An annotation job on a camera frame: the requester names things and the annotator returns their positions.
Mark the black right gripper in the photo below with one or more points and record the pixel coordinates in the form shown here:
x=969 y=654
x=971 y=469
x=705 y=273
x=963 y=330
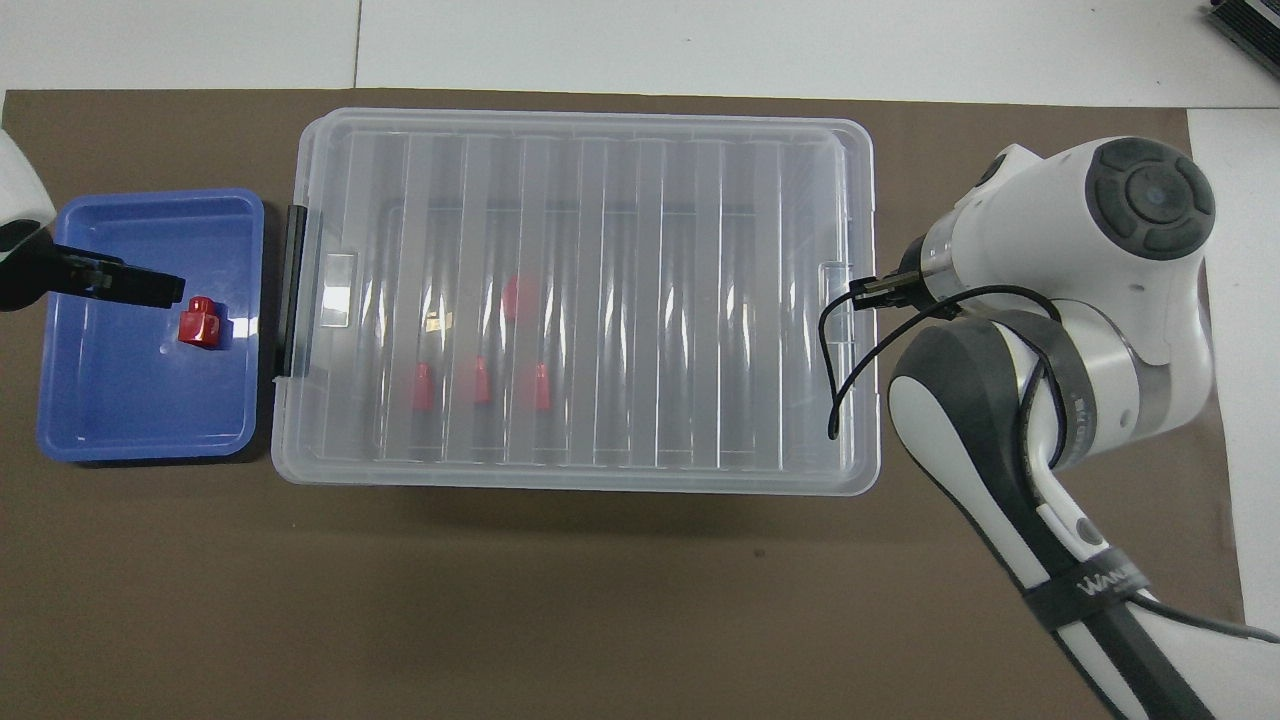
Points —
x=913 y=265

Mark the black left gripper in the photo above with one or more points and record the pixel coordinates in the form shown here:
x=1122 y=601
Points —
x=25 y=275

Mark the red toy block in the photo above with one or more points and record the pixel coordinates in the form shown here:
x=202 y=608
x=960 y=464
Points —
x=200 y=325
x=424 y=387
x=482 y=382
x=512 y=297
x=541 y=387

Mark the clear ribbed box lid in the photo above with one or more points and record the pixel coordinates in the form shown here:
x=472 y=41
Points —
x=640 y=130

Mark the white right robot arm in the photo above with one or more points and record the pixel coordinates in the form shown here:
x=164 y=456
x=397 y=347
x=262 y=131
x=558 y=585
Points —
x=1100 y=250

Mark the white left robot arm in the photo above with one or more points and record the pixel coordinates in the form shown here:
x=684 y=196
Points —
x=20 y=190

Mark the blue plastic tray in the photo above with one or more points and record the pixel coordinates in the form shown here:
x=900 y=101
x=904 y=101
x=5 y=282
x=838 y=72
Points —
x=130 y=410

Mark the black box latch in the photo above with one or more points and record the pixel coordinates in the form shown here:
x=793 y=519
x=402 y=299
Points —
x=291 y=290

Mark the clear plastic storage box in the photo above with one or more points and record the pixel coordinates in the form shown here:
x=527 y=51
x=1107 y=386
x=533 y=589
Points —
x=600 y=340

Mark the dark ribbed electronics box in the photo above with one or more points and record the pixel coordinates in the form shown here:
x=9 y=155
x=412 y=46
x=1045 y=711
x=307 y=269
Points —
x=1255 y=30

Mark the brown paper table mat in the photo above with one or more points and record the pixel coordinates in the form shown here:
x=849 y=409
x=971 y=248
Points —
x=640 y=600

